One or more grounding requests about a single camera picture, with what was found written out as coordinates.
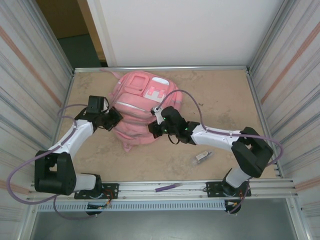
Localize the purple pen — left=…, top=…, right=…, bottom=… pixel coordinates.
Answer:
left=154, top=182, right=182, bottom=193

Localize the small circuit board with wires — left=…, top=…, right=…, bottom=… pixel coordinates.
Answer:
left=224, top=199, right=243, bottom=215
left=86, top=202, right=112, bottom=210

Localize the grey slotted cable duct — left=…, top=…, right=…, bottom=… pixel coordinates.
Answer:
left=36, top=201, right=227, bottom=212

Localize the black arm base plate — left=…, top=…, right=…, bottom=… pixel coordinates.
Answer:
left=74, top=183, right=120, bottom=200
left=205, top=181, right=252, bottom=198

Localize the aluminium table end rail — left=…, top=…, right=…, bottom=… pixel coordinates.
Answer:
left=73, top=65, right=249, bottom=74

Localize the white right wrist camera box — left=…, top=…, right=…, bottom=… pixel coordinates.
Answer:
left=150, top=106, right=164, bottom=125

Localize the grey metal sheet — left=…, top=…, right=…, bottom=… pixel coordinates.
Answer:
left=29, top=211, right=300, bottom=240

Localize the long aluminium mounting rail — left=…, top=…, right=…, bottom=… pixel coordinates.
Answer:
left=29, top=178, right=300, bottom=201

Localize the brown door panel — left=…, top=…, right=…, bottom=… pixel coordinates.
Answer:
left=36, top=0, right=106, bottom=61

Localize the pink student backpack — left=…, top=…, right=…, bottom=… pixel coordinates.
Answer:
left=99, top=69, right=185, bottom=154

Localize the white door frame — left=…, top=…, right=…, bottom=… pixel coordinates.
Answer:
left=86, top=0, right=118, bottom=68

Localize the clear plastic stationery packet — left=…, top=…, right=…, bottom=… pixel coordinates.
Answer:
left=191, top=149, right=215, bottom=166

